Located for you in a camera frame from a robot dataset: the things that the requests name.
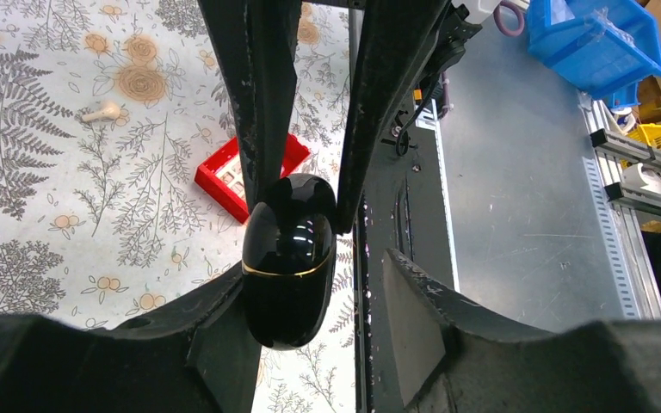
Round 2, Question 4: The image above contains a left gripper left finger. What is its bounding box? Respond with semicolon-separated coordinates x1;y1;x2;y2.
0;265;260;412

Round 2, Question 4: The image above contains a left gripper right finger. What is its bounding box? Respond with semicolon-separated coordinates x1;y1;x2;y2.
382;249;661;412

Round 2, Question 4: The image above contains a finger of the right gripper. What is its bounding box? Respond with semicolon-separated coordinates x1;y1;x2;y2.
199;0;301;209

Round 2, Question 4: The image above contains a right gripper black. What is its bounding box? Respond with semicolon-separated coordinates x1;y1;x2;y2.
336;1;482;234

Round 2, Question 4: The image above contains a black glossy earbud charging case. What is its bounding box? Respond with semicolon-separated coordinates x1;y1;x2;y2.
241;173;337;351

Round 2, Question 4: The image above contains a red plastic tray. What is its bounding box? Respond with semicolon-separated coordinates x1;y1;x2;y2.
195;134;310;224

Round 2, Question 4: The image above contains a floral patterned table mat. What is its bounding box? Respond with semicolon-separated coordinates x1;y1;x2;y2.
0;1;357;412

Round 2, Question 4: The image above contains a blue plastic bin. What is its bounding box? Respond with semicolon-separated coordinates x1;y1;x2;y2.
526;0;661;108

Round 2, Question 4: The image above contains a yellow plastic bin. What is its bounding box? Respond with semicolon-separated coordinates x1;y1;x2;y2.
627;124;661;150

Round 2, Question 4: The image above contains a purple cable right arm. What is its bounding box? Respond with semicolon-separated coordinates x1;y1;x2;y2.
492;0;528;39

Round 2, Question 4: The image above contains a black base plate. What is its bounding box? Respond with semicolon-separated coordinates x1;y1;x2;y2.
347;0;463;413

